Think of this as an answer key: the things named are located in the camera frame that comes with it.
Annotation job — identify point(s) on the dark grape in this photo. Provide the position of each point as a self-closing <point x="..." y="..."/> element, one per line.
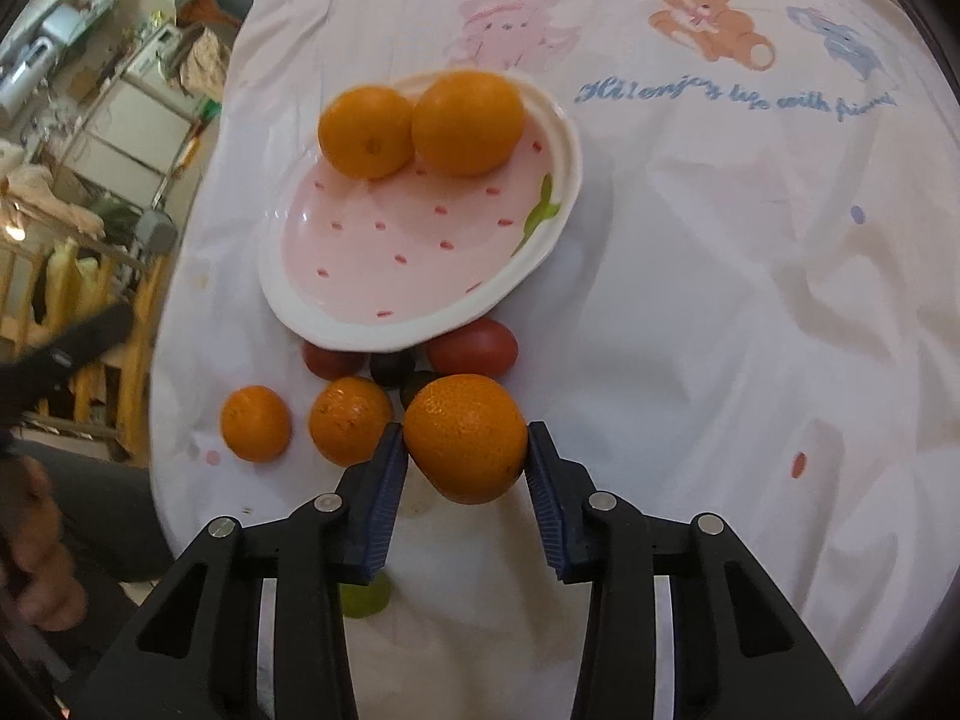
<point x="412" y="388"/>
<point x="390" y="369"/>

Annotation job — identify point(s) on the small orange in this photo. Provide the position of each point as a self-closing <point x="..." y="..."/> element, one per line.
<point x="351" y="420"/>
<point x="255" y="424"/>

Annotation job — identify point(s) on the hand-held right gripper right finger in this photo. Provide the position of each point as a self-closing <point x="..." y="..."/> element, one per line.
<point x="544" y="510"/>

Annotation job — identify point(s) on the pink strawberry-pattern plate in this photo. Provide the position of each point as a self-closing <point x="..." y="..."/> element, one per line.
<point x="390" y="255"/>

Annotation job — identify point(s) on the small red tomato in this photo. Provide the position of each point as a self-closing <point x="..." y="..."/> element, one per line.
<point x="330" y="364"/>

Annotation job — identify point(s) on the person's grey trouser leg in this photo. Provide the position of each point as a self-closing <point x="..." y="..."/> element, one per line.
<point x="112" y="517"/>

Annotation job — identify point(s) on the white printed tablecloth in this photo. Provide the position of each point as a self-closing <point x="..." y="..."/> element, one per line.
<point x="712" y="315"/>

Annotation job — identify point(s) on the large red tomato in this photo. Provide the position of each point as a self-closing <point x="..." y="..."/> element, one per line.
<point x="472" y="345"/>

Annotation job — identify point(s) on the person's left hand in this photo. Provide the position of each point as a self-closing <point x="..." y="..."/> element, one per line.
<point x="41" y="547"/>

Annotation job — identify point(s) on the medium orange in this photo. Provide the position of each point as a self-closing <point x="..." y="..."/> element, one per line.
<point x="465" y="439"/>

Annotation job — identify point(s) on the large orange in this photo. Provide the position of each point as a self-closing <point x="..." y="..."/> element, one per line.
<point x="366" y="131"/>
<point x="467" y="122"/>

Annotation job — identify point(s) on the green plum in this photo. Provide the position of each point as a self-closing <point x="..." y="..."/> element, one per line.
<point x="371" y="600"/>

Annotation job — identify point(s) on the brown cloth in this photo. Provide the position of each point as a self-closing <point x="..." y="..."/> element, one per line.
<point x="204" y="60"/>

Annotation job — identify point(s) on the grey plastic object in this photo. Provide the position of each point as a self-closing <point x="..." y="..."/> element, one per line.
<point x="155" y="231"/>

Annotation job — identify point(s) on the beige cloth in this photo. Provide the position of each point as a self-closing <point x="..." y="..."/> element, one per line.
<point x="45" y="199"/>

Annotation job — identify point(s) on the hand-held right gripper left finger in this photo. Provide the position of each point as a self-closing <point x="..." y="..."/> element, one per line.
<point x="386" y="495"/>

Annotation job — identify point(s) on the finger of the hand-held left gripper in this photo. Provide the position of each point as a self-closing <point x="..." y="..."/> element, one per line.
<point x="67" y="349"/>

